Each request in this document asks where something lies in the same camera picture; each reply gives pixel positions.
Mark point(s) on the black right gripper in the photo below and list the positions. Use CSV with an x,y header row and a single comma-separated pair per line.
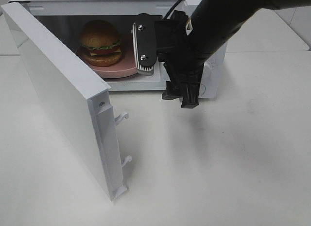
x,y
167,38

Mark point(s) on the pink round plate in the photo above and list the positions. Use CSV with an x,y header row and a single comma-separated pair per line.
x,y
125,67

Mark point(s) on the round white door button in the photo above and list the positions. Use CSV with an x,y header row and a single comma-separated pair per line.
x,y
202,89

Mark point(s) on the toy hamburger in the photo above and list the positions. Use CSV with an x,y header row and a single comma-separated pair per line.
x,y
100,43

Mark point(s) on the white microwave door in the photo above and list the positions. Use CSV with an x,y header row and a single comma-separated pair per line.
x,y
73,95

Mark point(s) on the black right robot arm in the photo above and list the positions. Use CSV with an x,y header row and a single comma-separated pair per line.
x,y
214,22

